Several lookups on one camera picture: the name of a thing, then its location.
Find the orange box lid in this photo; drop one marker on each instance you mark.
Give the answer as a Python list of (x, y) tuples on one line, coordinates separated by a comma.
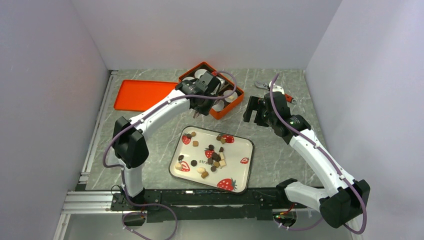
[(140, 95)]

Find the caramel chocolate piece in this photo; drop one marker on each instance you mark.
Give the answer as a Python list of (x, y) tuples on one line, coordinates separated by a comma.
[(204, 174)]

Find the white strawberry tray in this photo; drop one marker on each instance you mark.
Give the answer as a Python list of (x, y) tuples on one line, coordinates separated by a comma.
[(228, 164)]

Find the orange chocolate box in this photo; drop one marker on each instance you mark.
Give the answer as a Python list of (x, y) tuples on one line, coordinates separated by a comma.
[(226, 84)]

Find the red handled wrench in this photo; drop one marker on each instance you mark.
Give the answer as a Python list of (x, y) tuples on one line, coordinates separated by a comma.
[(275, 88)]

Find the dark round chocolate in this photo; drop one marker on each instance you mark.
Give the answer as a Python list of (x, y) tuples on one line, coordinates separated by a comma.
[(193, 163)]

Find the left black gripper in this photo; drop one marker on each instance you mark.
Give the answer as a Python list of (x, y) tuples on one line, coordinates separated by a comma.
[(205, 111)]

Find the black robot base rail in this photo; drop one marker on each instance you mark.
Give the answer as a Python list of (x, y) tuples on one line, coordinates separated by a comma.
[(207, 204)]

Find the white swirl chocolate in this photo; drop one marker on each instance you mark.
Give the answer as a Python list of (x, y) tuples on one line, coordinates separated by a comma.
[(201, 170)]

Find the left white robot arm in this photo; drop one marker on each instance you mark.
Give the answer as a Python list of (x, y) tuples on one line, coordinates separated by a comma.
[(130, 136)]

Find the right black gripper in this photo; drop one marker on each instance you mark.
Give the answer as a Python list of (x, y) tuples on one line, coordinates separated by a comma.
[(255, 103)]

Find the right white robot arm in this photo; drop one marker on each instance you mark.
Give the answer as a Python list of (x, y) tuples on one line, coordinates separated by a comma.
[(342, 198)]

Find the white paper cup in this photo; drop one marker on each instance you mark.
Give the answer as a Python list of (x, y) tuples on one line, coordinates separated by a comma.
[(199, 73), (228, 93), (218, 106)]

